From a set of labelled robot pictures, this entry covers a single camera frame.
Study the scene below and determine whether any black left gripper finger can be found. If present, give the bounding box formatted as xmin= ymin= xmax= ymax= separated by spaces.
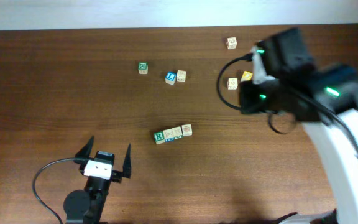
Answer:
xmin=122 ymin=144 xmax=132 ymax=179
xmin=74 ymin=136 xmax=94 ymax=164

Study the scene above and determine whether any green R wooden block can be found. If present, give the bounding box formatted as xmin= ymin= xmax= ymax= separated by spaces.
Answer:
xmin=154 ymin=131 xmax=165 ymax=144

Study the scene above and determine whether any wooden block blue side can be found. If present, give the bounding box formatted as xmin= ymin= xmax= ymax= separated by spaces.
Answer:
xmin=163 ymin=129 xmax=175 ymax=142

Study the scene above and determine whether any plain wooden block front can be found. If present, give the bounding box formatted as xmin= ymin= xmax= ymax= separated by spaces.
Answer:
xmin=172 ymin=126 xmax=183 ymax=139

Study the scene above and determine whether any plain wooden block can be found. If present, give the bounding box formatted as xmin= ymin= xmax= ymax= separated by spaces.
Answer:
xmin=172 ymin=126 xmax=183 ymax=139
xmin=227 ymin=78 xmax=238 ymax=90
xmin=177 ymin=70 xmax=186 ymax=82

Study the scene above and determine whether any wooden block red drawing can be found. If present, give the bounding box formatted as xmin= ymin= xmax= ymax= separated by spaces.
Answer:
xmin=181 ymin=124 xmax=193 ymax=136

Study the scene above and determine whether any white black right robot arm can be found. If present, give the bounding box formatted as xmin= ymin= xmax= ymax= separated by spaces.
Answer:
xmin=241 ymin=63 xmax=358 ymax=223

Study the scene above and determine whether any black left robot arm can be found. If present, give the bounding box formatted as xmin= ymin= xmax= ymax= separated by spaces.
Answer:
xmin=63 ymin=137 xmax=132 ymax=224

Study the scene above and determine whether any yellow wooden block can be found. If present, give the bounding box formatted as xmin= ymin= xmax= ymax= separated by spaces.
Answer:
xmin=241 ymin=71 xmax=253 ymax=82

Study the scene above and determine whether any plain wooden block right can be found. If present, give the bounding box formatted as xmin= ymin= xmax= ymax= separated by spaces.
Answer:
xmin=227 ymin=78 xmax=238 ymax=90

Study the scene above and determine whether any wooden block red side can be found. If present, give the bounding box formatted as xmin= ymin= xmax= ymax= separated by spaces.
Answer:
xmin=226 ymin=37 xmax=237 ymax=49

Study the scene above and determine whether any plain wooden block centre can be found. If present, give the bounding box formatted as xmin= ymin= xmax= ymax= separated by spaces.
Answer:
xmin=177 ymin=70 xmax=186 ymax=82

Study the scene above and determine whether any blue L wooden block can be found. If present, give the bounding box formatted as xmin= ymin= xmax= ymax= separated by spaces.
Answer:
xmin=165 ymin=72 xmax=177 ymax=85

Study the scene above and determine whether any green R block far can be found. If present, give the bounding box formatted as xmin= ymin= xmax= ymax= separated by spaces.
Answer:
xmin=138 ymin=62 xmax=149 ymax=75

